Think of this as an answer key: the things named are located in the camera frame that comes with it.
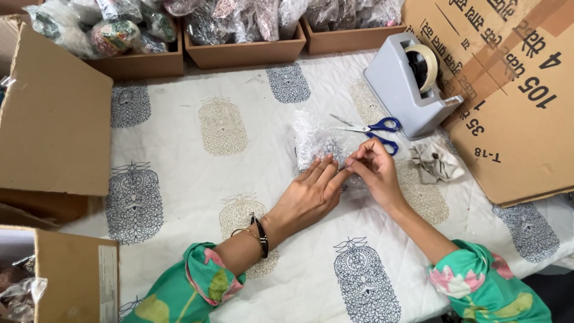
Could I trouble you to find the large printed cardboard box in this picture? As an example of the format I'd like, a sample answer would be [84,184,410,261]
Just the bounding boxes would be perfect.
[400,0,574,208]

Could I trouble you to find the gold bangle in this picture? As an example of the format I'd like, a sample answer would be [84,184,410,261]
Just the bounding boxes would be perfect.
[230,227,265,259]

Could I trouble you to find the clear bubble wrap packet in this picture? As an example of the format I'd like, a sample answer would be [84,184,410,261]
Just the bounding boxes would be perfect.
[293,109,365,188]

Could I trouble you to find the black thread bracelet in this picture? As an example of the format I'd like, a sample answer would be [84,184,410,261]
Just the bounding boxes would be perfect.
[249,213,270,260]

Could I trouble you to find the wooden tray of pink packets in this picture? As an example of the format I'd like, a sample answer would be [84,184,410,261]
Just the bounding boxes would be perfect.
[300,0,407,56]

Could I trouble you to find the green floral sleeve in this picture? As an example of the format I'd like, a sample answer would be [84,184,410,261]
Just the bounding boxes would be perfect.
[426,239,553,323]
[120,242,247,323]

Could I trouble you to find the blue handled scissors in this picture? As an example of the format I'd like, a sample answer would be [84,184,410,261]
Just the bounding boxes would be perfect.
[329,113,402,157]

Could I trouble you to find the crumpled grey cloth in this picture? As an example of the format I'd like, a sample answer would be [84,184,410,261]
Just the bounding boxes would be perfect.
[408,141,466,185]

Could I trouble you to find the small brown cardboard carton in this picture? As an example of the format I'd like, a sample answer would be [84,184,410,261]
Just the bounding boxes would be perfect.
[0,0,45,78]

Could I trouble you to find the grey tape dispenser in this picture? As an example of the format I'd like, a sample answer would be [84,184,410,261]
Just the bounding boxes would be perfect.
[363,32,464,141]

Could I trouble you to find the plain open cardboard box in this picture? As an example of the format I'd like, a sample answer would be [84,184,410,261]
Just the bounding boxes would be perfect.
[0,22,114,226]

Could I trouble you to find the green floral left sleeve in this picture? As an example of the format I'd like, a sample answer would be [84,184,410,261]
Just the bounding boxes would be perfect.
[120,242,247,323]

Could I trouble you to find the green floral right sleeve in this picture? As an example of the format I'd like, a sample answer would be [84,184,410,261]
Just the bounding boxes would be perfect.
[426,239,553,323]

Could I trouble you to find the person's right hand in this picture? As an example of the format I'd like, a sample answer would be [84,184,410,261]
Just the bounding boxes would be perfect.
[344,137,407,210]

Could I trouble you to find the wooden tray of grey packets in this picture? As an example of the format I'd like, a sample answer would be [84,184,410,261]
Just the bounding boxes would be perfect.
[164,0,307,71]

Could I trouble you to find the person's left hand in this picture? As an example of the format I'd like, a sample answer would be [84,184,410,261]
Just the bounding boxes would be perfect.
[265,154,355,241]

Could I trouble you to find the wooden tray of colourful packets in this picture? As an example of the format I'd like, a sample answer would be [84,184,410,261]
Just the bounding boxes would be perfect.
[23,0,185,81]

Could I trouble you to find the white block printed table cloth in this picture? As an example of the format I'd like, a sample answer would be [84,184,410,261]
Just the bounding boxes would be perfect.
[58,48,574,323]

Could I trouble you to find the cardboard box with plastic packets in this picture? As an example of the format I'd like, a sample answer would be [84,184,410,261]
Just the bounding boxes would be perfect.
[0,224,120,323]

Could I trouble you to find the clear tape roll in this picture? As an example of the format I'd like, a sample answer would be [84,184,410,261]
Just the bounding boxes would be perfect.
[404,43,439,94]

